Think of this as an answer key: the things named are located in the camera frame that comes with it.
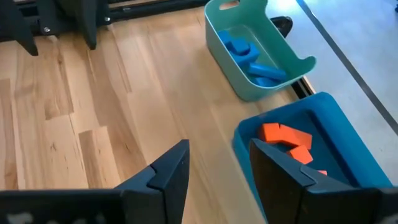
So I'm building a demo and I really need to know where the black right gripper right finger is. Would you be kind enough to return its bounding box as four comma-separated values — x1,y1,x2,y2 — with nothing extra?
248,138,382,224

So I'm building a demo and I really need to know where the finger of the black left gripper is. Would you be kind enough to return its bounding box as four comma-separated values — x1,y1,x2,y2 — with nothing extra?
73,0,98,50
0,0,39,57

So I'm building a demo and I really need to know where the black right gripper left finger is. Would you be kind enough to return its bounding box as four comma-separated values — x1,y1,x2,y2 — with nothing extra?
114,139,190,224

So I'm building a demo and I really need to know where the thick orange block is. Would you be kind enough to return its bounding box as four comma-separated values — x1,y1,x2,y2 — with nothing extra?
285,144,314,166

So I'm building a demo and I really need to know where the long orange block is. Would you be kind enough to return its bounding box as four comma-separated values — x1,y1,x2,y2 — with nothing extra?
279,124,313,150

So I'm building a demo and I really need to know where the orange cube block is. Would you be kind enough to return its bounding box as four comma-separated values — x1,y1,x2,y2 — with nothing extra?
257,123,282,144

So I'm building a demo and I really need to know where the blue wedge block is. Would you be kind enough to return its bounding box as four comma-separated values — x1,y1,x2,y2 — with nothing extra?
252,77,280,88

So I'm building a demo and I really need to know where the small blue block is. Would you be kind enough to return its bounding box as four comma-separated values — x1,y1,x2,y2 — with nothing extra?
247,62,287,82

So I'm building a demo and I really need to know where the blue arch block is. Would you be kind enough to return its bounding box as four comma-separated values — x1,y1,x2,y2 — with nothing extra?
231,43,261,68

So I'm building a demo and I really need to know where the tall blue block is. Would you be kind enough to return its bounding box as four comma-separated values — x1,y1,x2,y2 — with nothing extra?
217,29,233,47

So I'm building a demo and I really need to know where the blue rectangular block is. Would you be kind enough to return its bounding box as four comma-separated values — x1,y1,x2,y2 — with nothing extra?
228,37,251,56

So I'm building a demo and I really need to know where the blue plastic bin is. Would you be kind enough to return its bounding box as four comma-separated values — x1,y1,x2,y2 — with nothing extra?
232,91,394,224

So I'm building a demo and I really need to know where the green plastic bin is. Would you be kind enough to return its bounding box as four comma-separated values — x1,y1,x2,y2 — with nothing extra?
204,0,317,102

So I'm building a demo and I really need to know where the black floor object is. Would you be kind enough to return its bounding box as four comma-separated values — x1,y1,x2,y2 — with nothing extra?
269,16,294,39

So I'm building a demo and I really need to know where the black table edge rail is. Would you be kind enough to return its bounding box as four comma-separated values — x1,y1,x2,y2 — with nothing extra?
292,77,315,100
107,0,212,22

